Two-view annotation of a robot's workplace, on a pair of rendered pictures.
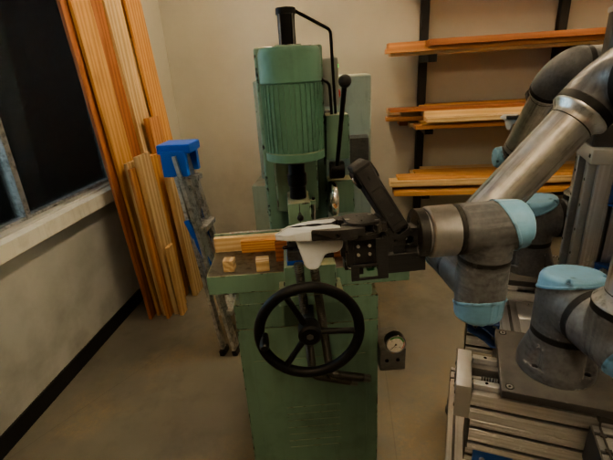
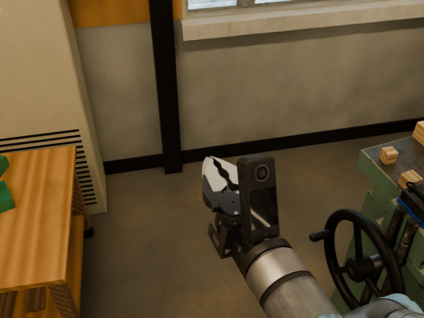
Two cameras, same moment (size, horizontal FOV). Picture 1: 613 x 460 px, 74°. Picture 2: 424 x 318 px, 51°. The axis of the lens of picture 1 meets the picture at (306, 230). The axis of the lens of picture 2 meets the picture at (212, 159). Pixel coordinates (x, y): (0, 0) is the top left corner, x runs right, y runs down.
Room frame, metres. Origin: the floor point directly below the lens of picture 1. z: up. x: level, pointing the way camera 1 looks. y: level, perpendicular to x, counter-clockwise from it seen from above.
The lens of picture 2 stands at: (0.36, -0.47, 1.70)
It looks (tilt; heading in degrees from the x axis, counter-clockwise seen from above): 41 degrees down; 71
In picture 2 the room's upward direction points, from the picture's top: straight up
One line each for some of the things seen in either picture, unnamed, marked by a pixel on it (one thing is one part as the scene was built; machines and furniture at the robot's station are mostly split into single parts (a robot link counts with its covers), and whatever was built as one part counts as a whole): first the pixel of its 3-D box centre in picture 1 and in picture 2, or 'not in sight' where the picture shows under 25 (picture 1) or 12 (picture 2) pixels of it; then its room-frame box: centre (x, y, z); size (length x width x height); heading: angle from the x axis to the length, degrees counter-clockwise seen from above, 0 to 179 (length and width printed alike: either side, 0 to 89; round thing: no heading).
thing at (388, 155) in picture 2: (229, 264); (388, 155); (1.10, 0.24, 0.92); 0.03 x 0.03 x 0.04; 87
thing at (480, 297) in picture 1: (475, 281); not in sight; (0.57, -0.26, 1.11); 0.11 x 0.08 x 0.11; 4
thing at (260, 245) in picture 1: (332, 239); not in sight; (1.24, -0.08, 0.92); 0.60 x 0.02 x 0.04; 92
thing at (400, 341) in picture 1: (394, 343); not in sight; (1.03, -0.25, 0.65); 0.06 x 0.04 x 0.08; 92
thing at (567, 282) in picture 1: (570, 300); not in sight; (0.70, -0.52, 0.98); 0.13 x 0.12 x 0.14; 4
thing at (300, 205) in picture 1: (299, 209); not in sight; (1.26, 0.02, 1.03); 0.14 x 0.07 x 0.09; 2
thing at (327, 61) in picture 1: (328, 82); not in sight; (1.56, -0.11, 1.40); 0.10 x 0.06 x 0.16; 2
